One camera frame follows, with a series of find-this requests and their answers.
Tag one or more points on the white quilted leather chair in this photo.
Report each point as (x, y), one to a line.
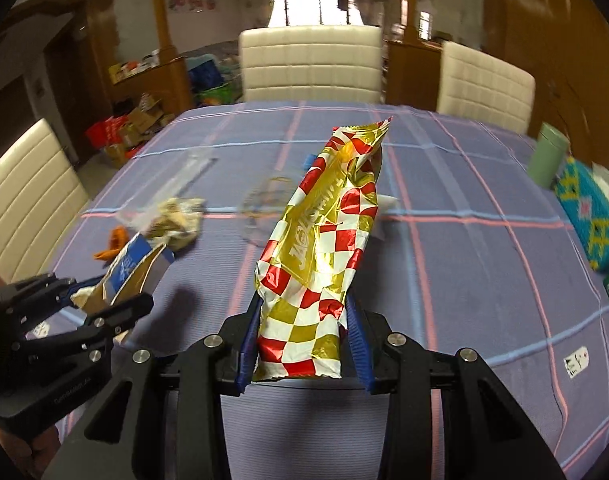
(309, 65)
(29, 195)
(484, 90)

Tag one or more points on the wooden door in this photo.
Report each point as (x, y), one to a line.
(549, 50)

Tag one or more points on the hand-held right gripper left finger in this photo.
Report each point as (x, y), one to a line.
(249, 345)

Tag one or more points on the playing card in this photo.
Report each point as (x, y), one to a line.
(577, 362)

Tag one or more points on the orange snack piece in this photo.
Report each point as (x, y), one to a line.
(112, 245)

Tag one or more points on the cream crumpled wrapper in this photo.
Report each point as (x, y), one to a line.
(177, 220)

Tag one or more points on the green printed bag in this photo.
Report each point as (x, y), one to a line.
(214, 96)

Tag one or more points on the blue foil wrapper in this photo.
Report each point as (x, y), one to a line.
(309, 160)

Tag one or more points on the red gold checkered snack wrapper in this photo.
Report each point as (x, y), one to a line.
(324, 240)

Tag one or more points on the row of wall pictures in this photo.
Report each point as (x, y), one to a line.
(192, 0)

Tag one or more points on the clear round lid gold rim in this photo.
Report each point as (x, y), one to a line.
(262, 200)

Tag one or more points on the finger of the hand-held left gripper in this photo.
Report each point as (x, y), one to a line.
(49, 290)
(119, 315)

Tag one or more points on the blue beaded tissue box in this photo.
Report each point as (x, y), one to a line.
(592, 215)

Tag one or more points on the wooden column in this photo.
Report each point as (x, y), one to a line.
(409, 0)
(159, 10)

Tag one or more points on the green canister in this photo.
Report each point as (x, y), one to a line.
(547, 155)

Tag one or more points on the blue kraft paper carton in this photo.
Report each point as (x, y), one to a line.
(129, 270)

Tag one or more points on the white tissue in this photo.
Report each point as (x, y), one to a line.
(387, 202)

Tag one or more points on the red bag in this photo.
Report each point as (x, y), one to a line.
(104, 132)

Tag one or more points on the clear plastic tray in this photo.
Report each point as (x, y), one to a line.
(184, 175)

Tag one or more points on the pile of cardboard boxes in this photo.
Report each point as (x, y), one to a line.
(142, 125)

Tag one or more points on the blue checkered tablecloth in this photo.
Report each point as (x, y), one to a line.
(459, 285)

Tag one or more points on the wooden half wall cabinet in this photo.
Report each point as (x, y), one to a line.
(149, 85)
(412, 75)

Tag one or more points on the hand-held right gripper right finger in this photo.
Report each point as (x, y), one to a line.
(357, 350)

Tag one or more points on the blue bag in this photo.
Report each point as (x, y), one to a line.
(204, 75)

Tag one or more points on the window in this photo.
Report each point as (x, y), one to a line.
(312, 10)

